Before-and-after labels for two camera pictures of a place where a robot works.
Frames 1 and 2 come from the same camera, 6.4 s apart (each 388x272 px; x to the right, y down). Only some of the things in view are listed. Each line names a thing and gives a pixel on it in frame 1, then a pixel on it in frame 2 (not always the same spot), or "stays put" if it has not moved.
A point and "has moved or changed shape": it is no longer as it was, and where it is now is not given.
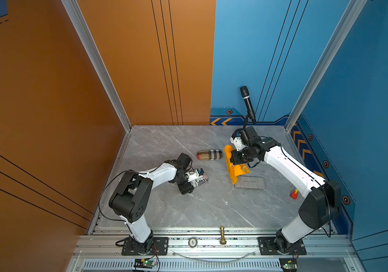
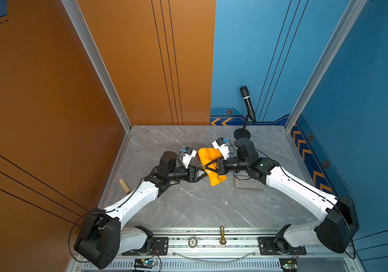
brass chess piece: (223, 241) stays put
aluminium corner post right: (329, 51) stays put
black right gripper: (234, 158) -> (221, 169)
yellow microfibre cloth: (235, 170) has moved or changed shape
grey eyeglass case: (250, 182) stays put
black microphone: (250, 110) stays put
